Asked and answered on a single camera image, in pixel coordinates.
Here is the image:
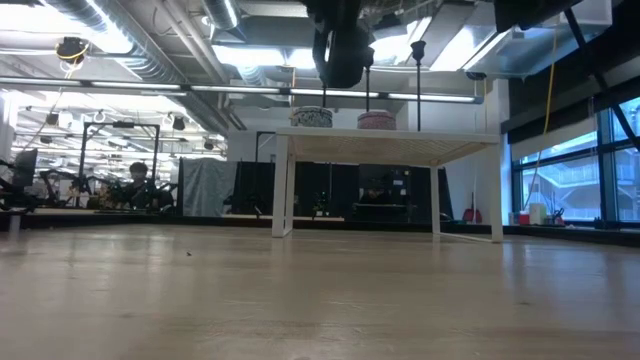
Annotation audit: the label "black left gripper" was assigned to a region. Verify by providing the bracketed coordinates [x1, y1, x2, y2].
[299, 0, 372, 90]

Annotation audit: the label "medium black candlestick holder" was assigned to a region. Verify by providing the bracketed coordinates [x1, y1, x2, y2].
[361, 46, 375, 114]

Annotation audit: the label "pink candle tin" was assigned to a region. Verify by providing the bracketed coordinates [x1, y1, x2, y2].
[356, 110, 398, 132]

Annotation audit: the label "teal leaf patterned candle tin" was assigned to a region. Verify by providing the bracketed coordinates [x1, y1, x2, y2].
[290, 105, 334, 129]

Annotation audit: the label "tall black candlestick holder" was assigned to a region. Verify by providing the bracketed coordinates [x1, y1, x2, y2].
[410, 40, 428, 133]

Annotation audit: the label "white perforated shelf riser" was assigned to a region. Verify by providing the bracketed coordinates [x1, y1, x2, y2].
[271, 125, 505, 245]

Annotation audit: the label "black partition panels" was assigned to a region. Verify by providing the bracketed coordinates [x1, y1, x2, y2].
[233, 159, 361, 219]

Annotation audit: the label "small potted plant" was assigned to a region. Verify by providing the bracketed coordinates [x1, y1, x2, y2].
[311, 191, 329, 217]

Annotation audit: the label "grey cloth cover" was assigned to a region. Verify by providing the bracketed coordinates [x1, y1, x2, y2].
[178, 156, 239, 218]

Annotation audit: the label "red dustpan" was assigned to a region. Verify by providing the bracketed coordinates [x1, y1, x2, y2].
[461, 191, 484, 224]

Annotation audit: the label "long ceiling light bar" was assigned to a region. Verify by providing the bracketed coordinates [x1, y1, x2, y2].
[0, 76, 485, 104]

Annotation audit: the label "person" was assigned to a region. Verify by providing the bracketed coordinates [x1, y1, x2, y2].
[118, 160, 175, 211]

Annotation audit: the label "black framed window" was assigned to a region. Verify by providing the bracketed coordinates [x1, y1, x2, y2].
[510, 97, 640, 230]

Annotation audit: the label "black desktop monitor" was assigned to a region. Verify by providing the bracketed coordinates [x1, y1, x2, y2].
[11, 147, 39, 188]

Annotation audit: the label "black metal frame rig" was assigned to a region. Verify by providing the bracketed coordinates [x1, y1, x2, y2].
[76, 120, 162, 194]

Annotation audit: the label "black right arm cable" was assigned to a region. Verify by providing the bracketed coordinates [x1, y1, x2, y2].
[563, 8, 640, 152]

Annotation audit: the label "yellow ceiling cable reel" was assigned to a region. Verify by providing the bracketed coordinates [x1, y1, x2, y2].
[54, 35, 92, 65]

